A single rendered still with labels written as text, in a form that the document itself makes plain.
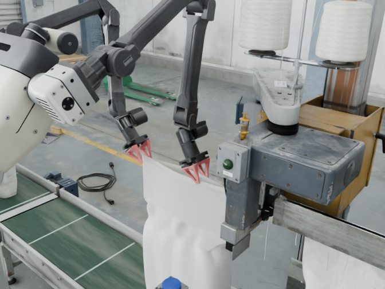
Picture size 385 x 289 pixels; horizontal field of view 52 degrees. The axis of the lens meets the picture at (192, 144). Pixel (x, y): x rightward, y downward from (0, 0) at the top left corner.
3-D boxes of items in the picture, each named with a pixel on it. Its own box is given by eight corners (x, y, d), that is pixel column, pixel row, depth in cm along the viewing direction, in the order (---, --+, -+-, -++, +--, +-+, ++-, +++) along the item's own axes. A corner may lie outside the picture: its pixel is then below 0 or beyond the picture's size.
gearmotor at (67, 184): (38, 190, 288) (35, 172, 282) (56, 183, 299) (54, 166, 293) (61, 204, 271) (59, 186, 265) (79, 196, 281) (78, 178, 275)
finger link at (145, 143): (158, 153, 162) (147, 135, 163) (146, 159, 157) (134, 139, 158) (150, 161, 166) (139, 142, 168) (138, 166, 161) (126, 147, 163)
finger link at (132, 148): (154, 155, 160) (143, 136, 161) (142, 161, 155) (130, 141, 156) (146, 163, 165) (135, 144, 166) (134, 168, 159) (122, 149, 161)
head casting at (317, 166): (222, 222, 118) (228, 128, 106) (264, 191, 135) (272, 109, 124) (318, 266, 100) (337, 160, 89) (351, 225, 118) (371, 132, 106)
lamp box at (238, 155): (216, 175, 108) (217, 144, 104) (226, 169, 111) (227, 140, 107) (239, 183, 103) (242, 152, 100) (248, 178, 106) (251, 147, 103)
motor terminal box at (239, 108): (233, 131, 154) (235, 102, 150) (237, 122, 163) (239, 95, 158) (254, 133, 152) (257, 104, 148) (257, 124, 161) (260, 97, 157)
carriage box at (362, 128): (268, 195, 141) (278, 112, 129) (308, 165, 165) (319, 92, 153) (336, 221, 126) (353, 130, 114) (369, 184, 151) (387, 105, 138)
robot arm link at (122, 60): (181, -32, 126) (205, -32, 120) (195, 5, 136) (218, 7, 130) (86, 55, 110) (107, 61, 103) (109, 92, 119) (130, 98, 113)
